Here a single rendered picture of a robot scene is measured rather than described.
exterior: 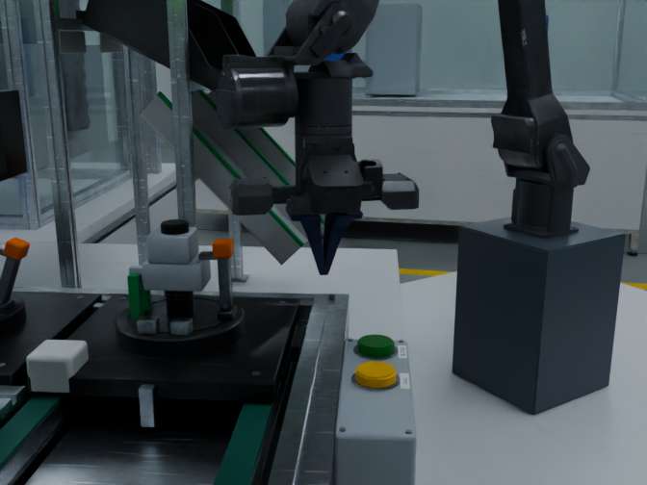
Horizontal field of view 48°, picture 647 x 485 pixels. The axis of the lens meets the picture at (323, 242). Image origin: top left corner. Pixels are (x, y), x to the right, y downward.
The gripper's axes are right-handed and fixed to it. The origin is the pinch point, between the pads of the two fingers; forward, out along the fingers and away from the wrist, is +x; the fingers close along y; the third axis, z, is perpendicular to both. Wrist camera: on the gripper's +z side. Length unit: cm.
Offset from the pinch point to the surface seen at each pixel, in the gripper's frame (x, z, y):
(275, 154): -2, -51, 0
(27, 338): 10.9, -5.7, -31.6
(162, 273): 3.4, -2.9, -16.7
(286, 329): 10.9, -3.6, -3.6
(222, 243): 0.4, -2.7, -10.3
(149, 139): 10, -177, -30
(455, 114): 22, -371, 145
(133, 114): -8, -60, -24
